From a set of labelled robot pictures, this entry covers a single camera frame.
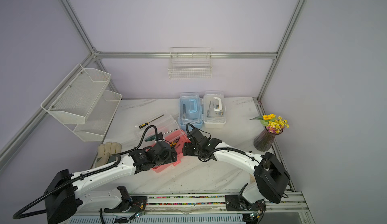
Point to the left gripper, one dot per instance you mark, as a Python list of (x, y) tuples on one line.
[(169, 158)]

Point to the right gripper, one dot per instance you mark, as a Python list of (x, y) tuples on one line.
[(187, 149)]

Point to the pink toolbox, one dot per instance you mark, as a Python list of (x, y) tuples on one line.
[(164, 124)]

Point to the white clear toolbox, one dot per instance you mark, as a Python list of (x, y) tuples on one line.
[(214, 115)]

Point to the blue toolbox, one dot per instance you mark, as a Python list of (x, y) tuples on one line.
[(190, 110)]

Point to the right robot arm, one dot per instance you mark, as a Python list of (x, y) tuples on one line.
[(271, 178)]

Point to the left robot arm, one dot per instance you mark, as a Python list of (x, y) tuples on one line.
[(62, 198)]

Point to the yellow pliers in pink box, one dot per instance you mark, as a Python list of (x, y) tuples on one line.
[(175, 143)]

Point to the left beige work glove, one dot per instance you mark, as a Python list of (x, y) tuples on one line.
[(105, 151)]

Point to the lower white mesh shelf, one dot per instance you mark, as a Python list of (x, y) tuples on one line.
[(99, 121)]

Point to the white mesh shelf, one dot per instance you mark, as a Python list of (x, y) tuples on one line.
[(72, 102), (99, 121)]

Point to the flower vase bouquet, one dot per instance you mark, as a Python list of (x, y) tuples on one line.
[(273, 126)]

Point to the upper white mesh shelf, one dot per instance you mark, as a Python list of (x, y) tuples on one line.
[(72, 102)]

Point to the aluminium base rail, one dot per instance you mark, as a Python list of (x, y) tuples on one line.
[(215, 203)]

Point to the white wire wall basket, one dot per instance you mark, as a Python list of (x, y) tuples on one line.
[(190, 63)]

